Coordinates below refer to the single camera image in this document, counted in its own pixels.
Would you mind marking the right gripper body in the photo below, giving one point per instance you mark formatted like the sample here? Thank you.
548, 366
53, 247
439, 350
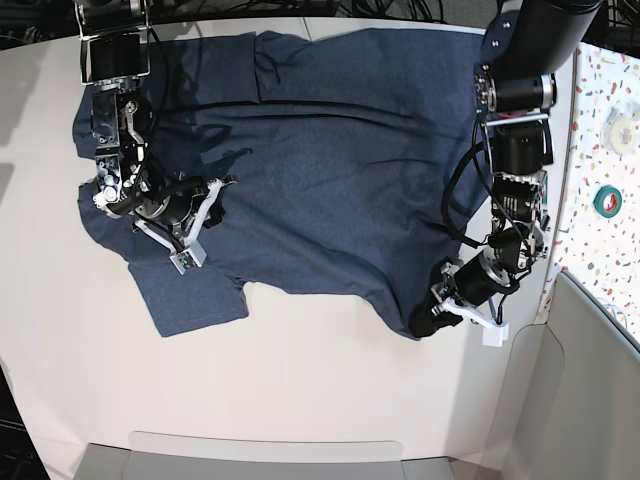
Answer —
175, 215

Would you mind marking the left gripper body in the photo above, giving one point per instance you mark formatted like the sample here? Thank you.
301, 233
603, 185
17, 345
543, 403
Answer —
458, 292

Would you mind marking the blue t-shirt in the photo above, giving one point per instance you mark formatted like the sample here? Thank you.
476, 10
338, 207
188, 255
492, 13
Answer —
340, 150

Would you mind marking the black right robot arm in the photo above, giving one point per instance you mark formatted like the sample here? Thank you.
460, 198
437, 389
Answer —
115, 41

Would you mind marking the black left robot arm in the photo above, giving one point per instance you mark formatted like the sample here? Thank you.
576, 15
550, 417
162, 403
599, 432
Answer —
516, 89

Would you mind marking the terrazzo patterned side board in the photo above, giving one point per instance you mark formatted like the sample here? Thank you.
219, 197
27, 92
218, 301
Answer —
602, 254

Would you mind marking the grey plastic bin right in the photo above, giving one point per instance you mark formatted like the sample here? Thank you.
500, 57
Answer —
569, 403

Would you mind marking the green tape roll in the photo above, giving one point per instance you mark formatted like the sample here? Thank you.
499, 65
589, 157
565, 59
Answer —
607, 201

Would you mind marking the clear tape dispenser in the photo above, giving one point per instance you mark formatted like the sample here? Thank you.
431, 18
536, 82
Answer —
620, 129

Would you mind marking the grey plastic tray front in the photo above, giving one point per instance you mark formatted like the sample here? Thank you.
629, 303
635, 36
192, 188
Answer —
163, 456

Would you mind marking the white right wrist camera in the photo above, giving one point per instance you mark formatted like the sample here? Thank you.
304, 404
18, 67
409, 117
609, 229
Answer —
192, 256

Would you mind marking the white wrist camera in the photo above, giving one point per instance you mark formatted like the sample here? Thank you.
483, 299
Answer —
192, 256
495, 335

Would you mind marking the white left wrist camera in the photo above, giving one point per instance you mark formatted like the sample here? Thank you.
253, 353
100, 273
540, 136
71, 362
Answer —
495, 335

